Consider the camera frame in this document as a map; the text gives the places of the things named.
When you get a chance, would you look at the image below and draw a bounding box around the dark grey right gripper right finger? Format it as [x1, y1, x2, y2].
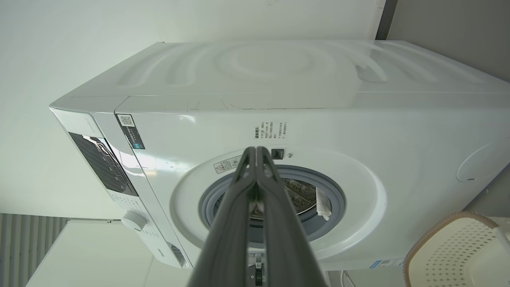
[256, 147, 330, 287]

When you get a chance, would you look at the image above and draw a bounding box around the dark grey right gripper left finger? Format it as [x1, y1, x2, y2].
[186, 147, 258, 287]

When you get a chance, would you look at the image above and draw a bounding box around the red and white jersey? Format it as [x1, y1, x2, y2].
[316, 187, 332, 221]

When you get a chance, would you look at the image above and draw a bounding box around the stainless steel washing machine drum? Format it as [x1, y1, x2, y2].
[215, 177, 319, 224]

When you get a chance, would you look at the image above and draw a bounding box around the white washing machine dial knob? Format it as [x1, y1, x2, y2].
[121, 211, 148, 232]

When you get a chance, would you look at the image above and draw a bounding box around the black washing machine display panel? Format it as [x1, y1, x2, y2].
[69, 132, 139, 197]

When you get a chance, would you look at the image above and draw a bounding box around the cream perforated laundry basket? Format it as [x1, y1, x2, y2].
[402, 211, 510, 287]

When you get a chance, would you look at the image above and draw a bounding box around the grey rubber door gasket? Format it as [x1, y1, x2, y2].
[198, 165, 346, 244]

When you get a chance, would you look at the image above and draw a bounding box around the grey warning sticker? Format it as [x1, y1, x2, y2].
[212, 155, 243, 175]

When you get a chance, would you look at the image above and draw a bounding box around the small printed text label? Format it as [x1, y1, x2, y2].
[254, 122, 288, 141]

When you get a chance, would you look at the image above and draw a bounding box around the blue energy label sticker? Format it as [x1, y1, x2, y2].
[369, 258, 405, 269]

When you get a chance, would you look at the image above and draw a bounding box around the white front-load washing machine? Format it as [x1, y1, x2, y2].
[49, 39, 510, 271]

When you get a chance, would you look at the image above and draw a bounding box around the white cabinet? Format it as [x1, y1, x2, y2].
[26, 219, 192, 287]

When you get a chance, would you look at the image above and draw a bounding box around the dark QR code sticker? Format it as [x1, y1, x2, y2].
[116, 114, 145, 150]

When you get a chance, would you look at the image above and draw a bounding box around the grey slatted panel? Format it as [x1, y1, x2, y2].
[0, 213, 69, 287]

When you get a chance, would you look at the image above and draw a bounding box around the round white filter cover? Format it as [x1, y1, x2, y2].
[456, 138, 510, 183]

